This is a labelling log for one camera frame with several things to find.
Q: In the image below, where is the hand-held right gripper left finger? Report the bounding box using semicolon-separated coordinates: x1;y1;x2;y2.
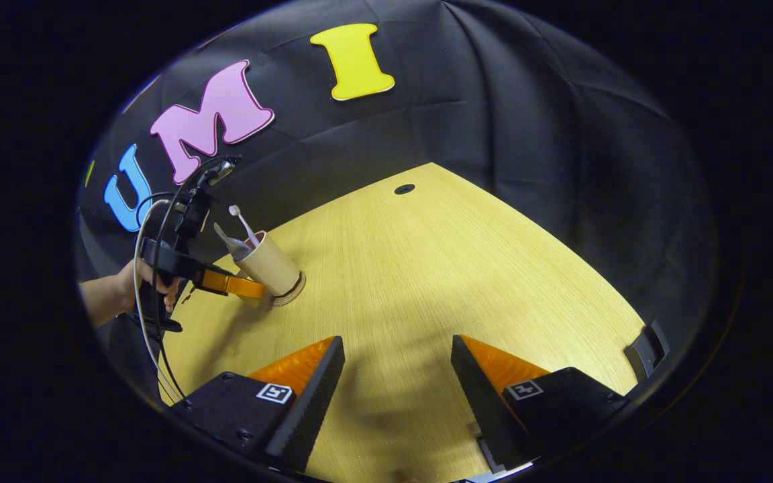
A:
170;335;346;474

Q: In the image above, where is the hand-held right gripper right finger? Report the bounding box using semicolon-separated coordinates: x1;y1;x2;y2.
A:
451;334;629;470

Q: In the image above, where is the beige cup with wooden handle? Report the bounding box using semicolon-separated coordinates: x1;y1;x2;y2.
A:
232;231;301;299

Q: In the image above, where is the white toothpaste tube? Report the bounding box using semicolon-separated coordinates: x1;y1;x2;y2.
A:
213;222;253;262

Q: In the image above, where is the round wooden coaster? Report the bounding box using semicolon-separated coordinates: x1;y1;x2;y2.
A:
271;270;307;307

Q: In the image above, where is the pale pink toothbrush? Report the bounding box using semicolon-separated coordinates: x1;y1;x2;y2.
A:
228;205;261;249

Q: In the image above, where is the wooden desktop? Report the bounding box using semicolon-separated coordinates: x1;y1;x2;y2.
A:
158;162;648;483

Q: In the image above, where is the dark grey plastic piece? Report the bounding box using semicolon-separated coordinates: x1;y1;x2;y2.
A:
625;320;670;383

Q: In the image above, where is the black backdrop cloth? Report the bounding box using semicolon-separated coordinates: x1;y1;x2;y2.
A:
74;0;719;376

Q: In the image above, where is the white cable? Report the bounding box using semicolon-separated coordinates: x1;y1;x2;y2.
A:
133;199;185;403

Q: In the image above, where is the black cable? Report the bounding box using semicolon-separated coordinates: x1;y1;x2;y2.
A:
136;192;187;400

